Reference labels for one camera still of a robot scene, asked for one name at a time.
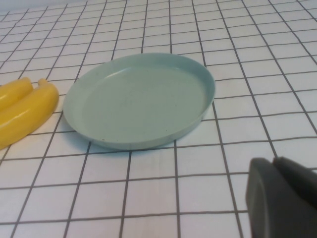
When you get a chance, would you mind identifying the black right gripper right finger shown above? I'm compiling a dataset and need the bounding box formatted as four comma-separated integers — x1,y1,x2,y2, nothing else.
273,156,317,208

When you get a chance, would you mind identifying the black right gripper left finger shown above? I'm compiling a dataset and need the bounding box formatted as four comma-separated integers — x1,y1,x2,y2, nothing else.
245,157,317,238

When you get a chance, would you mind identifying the light blue round plate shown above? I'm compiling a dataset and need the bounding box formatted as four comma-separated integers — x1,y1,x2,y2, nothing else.
63,53,215,150

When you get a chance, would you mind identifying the white black-grid tablecloth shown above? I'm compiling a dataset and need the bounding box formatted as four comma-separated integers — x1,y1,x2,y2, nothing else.
0,0,317,238

